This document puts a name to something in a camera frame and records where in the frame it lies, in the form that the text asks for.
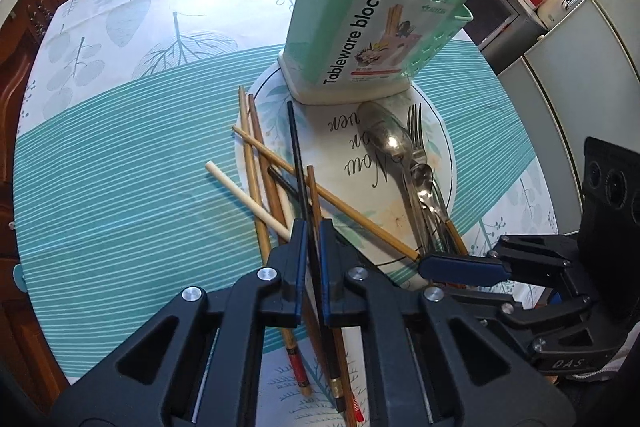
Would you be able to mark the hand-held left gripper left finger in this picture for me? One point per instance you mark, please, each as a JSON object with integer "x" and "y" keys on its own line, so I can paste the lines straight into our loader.
{"x": 300, "y": 267}

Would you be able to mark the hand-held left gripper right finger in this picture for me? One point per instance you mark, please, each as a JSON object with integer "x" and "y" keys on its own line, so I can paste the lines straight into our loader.
{"x": 327, "y": 267}

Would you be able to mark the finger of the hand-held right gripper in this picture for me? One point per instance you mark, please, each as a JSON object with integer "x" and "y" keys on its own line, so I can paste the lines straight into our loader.
{"x": 460, "y": 269}
{"x": 545, "y": 314}

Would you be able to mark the light bamboo chopstick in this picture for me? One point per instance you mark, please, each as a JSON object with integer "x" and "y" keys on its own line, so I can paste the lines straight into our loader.
{"x": 360, "y": 218}

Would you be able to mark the black chopstick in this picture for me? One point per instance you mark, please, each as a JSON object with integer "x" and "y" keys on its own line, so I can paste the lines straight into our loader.
{"x": 300, "y": 167}

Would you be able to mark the green plastic utensil holder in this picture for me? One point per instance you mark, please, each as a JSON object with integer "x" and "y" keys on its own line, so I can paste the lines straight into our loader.
{"x": 340, "y": 7}

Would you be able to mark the brown wooden chopstick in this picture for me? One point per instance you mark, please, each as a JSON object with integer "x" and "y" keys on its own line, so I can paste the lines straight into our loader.
{"x": 267, "y": 157}
{"x": 456, "y": 237}

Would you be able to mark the brown chopstick with red tip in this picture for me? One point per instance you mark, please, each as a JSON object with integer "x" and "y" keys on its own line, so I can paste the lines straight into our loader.
{"x": 312, "y": 197}

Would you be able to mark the round white printed placemat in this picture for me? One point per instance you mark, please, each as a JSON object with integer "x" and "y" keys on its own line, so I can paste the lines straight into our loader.
{"x": 350, "y": 187}

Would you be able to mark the cream chopstick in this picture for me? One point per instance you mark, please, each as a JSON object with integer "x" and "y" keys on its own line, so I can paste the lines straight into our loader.
{"x": 240, "y": 194}

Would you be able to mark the small metal spoon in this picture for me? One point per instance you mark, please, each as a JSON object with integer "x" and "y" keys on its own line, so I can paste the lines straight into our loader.
{"x": 422, "y": 182}

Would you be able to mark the metal fork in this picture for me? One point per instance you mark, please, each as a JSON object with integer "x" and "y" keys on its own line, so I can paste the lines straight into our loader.
{"x": 419, "y": 152}

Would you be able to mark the large metal spoon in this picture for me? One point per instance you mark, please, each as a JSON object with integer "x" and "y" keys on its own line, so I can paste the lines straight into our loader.
{"x": 385, "y": 132}

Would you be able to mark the teal leaf print tablecloth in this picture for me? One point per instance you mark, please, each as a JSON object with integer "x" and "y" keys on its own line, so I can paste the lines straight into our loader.
{"x": 125, "y": 207}

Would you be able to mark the white plastic container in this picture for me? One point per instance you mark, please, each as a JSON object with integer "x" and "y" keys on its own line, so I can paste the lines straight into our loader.
{"x": 550, "y": 9}

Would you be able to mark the blue tablecloth clip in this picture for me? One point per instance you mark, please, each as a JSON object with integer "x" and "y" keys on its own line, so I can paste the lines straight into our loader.
{"x": 21, "y": 277}

